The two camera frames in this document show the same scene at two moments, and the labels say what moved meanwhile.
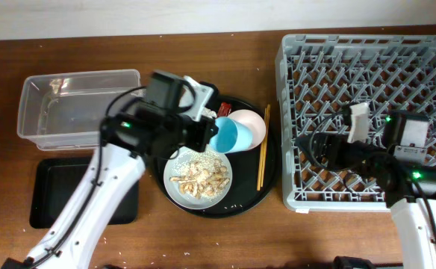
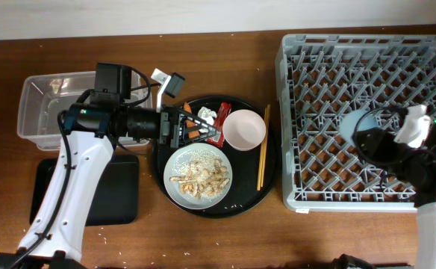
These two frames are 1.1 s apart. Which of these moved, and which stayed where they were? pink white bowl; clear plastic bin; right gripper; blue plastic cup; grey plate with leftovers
Moved: blue plastic cup; right gripper
Stayed: grey plate with leftovers; pink white bowl; clear plastic bin
